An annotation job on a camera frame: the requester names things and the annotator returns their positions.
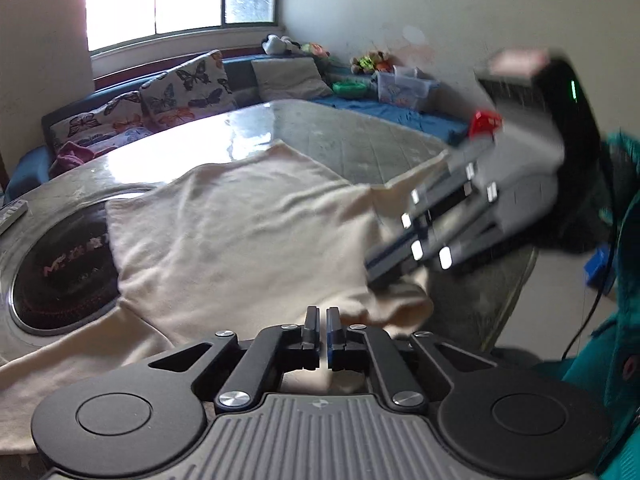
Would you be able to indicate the person's teal jacket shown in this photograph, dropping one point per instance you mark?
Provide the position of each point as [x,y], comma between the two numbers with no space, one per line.
[622,340]

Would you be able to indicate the grey cushion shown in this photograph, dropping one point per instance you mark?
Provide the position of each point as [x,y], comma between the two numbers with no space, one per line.
[290,77]

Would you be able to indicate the blue corner sofa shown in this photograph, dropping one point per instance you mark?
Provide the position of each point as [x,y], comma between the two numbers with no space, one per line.
[380,107]

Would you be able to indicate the white plush toy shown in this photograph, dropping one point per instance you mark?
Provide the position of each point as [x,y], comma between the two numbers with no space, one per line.
[277,44]

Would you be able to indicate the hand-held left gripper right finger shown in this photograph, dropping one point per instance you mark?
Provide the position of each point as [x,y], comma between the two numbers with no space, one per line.
[332,330]

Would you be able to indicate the red plastic toy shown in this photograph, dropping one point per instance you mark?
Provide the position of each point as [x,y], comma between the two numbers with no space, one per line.
[484,122]

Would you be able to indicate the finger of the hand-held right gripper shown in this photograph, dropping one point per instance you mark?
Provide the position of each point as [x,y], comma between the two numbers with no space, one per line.
[400,260]
[440,187]

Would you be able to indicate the grey remote control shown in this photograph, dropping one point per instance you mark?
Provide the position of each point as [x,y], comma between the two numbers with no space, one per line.
[11,214]

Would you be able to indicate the clear plastic storage box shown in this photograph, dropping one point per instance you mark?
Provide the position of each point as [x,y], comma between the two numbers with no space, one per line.
[402,87]

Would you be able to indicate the round black inset cooktop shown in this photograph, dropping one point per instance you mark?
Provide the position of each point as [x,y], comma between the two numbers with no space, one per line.
[65,270]

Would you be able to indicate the blue plastic part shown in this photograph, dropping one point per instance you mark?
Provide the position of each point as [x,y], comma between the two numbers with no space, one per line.
[599,267]

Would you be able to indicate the plush toys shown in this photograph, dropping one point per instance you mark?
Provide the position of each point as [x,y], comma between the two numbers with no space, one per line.
[371,61]

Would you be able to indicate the pink cloth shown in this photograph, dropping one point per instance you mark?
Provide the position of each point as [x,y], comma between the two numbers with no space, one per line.
[70,157]

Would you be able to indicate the colourful plush toy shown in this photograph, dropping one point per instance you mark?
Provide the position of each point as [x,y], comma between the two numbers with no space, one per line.
[316,50]

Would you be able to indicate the cream knitted garment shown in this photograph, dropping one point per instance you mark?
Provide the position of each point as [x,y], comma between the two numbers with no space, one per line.
[240,240]

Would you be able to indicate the green bowl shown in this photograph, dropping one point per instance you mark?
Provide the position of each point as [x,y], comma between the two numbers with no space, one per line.
[349,89]

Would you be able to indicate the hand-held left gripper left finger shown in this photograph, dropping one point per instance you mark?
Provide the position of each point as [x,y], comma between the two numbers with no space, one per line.
[313,327]

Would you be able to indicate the butterfly print cushion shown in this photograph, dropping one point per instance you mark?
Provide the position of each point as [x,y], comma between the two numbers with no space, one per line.
[192,82]
[102,122]

